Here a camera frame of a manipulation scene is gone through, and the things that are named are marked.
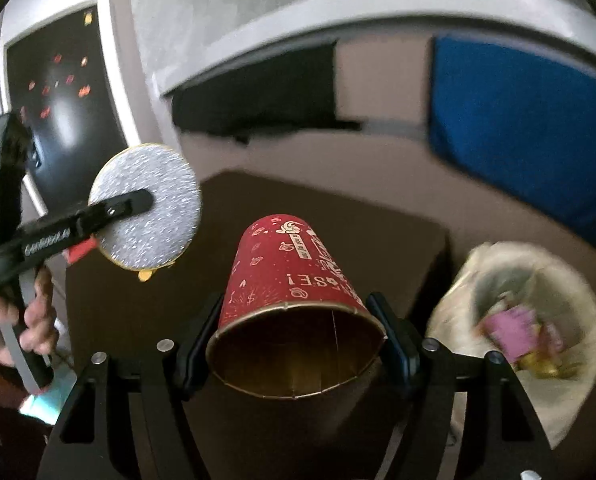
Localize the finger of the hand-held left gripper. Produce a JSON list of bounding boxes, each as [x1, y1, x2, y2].
[[75, 190, 154, 233]]

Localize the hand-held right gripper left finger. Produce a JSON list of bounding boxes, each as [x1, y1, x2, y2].
[[40, 291, 225, 480]]

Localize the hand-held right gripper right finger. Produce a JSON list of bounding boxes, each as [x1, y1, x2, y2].
[[365, 291, 561, 480]]

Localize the round foil cup lid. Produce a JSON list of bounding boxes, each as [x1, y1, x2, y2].
[[88, 144, 201, 283]]

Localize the beige plastic bin liner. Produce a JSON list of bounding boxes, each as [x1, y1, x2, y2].
[[425, 241, 596, 451]]

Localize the red paper cup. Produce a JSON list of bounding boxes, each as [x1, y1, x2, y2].
[[205, 214, 388, 401]]

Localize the yellow zigzag-edged packet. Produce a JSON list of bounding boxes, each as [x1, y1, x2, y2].
[[520, 355, 561, 381]]

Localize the person's left hand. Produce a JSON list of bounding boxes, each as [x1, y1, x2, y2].
[[0, 267, 60, 367]]

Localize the black refrigerator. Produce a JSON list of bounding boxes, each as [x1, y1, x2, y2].
[[3, 5, 134, 211]]

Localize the group of red fridge magnets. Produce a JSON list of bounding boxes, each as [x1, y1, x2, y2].
[[25, 10, 96, 118]]

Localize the black cloth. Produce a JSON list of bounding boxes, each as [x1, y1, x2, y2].
[[170, 40, 364, 143]]

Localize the dark brown table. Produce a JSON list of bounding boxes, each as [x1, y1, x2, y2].
[[65, 170, 451, 480]]

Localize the blue cloth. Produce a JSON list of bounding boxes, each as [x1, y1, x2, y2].
[[428, 34, 596, 251]]

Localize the grey kitchen countertop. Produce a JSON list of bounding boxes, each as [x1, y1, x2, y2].
[[158, 0, 596, 98]]

